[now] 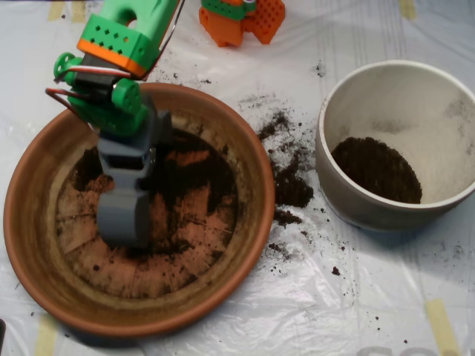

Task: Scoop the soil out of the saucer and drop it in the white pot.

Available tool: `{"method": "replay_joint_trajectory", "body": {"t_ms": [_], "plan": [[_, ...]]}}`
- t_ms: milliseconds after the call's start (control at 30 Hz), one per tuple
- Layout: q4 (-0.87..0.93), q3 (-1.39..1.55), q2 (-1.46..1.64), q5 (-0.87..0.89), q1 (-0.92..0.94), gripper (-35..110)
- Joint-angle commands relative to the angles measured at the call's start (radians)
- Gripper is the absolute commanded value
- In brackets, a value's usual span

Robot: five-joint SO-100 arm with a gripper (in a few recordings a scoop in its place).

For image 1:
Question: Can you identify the spilled dark soil patch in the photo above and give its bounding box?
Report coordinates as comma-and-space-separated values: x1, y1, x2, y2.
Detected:
258, 109, 316, 229

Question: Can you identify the dark soil heap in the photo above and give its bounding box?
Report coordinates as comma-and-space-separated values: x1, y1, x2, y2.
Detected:
68, 129, 238, 260

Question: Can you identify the dark soil layer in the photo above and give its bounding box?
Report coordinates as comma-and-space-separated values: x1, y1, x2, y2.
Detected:
331, 136, 423, 205

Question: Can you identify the terracotta plant pot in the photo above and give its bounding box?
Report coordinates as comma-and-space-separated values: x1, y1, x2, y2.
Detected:
3, 82, 276, 338

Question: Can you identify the white ceramic pot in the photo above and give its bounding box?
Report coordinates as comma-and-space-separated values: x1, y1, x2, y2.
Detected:
315, 59, 475, 233

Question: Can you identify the beige masking tape strip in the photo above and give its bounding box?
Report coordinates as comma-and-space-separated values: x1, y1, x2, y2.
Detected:
425, 299, 462, 356
71, 1, 88, 24
399, 0, 417, 20
47, 1, 65, 22
34, 314, 59, 356

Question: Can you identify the clear plastic sheet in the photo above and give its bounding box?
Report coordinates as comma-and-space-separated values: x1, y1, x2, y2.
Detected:
0, 0, 475, 356

